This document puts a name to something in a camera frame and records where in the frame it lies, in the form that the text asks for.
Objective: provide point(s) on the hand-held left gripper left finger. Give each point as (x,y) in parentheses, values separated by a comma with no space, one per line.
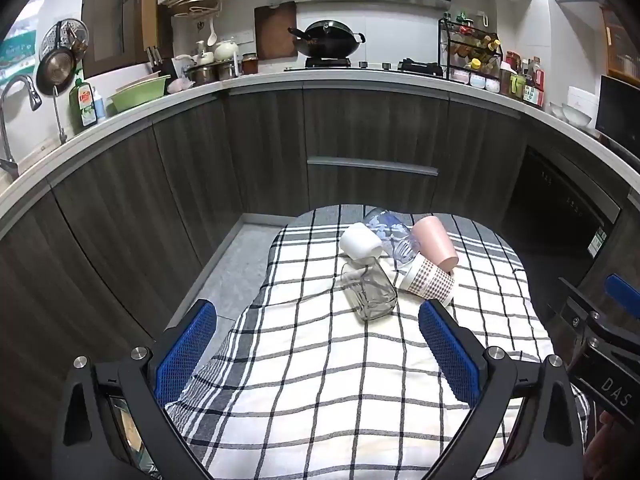
(186,349)

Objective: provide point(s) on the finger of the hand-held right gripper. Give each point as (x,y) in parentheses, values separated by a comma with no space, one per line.
(577,297)
(622,294)

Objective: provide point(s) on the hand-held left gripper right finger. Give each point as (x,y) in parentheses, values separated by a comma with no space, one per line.
(447,355)

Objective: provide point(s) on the checked paper cup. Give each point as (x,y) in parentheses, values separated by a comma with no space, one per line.
(427,281)

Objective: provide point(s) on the clear square glass cup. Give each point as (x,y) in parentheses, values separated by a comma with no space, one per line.
(368,287)

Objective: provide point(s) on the pink cup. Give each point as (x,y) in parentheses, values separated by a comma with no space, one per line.
(435,247)

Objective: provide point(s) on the clear glass cup blue print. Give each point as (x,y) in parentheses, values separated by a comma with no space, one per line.
(391,234)

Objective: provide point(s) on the white cup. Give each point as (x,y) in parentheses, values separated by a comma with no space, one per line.
(361,243)

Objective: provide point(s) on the person's right hand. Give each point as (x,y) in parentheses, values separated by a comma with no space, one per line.
(612,447)

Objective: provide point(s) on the black dishwasher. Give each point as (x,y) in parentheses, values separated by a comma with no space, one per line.
(560,205)

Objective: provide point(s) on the black white checked cloth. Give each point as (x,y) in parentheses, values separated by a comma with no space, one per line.
(325,385)

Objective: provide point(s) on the white bowl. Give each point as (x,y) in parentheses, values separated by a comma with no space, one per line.
(575,116)

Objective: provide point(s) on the black microwave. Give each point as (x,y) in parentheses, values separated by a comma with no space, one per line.
(617,110)

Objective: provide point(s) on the dark wood base cabinet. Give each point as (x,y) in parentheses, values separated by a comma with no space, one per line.
(200,160)

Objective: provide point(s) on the green label sauce bottle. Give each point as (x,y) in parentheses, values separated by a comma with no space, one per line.
(533,92)

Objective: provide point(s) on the red cap bottle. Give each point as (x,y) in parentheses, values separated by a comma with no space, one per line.
(512,72)

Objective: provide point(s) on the small blue bottle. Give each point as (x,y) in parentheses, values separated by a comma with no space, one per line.
(99,109)

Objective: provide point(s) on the green basin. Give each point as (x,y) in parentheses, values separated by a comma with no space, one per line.
(137,94)

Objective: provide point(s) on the green dish soap bottle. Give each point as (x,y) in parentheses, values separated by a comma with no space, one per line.
(84,107)

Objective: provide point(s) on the pink sponge cloth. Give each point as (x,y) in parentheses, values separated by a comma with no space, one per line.
(179,86)

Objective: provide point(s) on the black spice rack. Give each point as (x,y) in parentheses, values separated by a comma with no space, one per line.
(472,50)

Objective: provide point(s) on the steel pot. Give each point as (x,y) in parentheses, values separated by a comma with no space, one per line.
(227,70)
(202,75)

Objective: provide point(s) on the knife block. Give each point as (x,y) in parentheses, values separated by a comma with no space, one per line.
(161,65)

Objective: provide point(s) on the red jar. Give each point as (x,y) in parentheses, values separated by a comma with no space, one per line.
(250,64)

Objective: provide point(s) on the white teapot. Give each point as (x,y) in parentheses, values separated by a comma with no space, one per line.
(226,50)

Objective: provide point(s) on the hanging frying pan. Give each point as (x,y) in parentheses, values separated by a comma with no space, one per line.
(55,72)

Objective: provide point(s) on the gas stove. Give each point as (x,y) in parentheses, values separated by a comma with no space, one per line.
(350,65)

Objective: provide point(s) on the steel faucet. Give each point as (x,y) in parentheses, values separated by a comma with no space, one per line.
(15,95)

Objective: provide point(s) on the white ladle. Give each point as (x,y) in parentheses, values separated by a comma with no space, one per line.
(212,35)

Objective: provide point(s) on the brown cutting board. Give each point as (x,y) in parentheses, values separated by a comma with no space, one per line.
(272,32)

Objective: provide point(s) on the black wok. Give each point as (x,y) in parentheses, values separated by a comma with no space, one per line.
(327,40)

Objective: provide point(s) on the perforated steel steamer tray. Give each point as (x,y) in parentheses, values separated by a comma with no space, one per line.
(62,35)

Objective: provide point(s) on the brown wooden door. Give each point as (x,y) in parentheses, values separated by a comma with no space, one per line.
(112,10)

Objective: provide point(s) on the wooden wall shelf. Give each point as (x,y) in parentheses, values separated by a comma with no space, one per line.
(620,45)

